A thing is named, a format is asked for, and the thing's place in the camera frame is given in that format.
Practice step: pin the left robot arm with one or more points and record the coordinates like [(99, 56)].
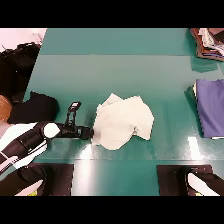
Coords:
[(23, 141)]

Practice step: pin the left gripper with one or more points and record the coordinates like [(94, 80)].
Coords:
[(75, 131)]

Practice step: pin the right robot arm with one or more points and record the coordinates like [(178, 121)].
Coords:
[(203, 181)]

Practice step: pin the black garment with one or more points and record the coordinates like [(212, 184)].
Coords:
[(35, 108)]

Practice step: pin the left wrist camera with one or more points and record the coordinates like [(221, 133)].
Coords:
[(74, 106)]

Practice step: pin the brown garment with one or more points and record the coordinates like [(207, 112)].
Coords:
[(4, 108)]

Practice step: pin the heap of black clothes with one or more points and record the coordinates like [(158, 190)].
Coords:
[(16, 70)]

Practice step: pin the purple garment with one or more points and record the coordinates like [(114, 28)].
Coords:
[(211, 106)]

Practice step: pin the white T-shirt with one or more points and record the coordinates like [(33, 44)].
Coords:
[(120, 123)]

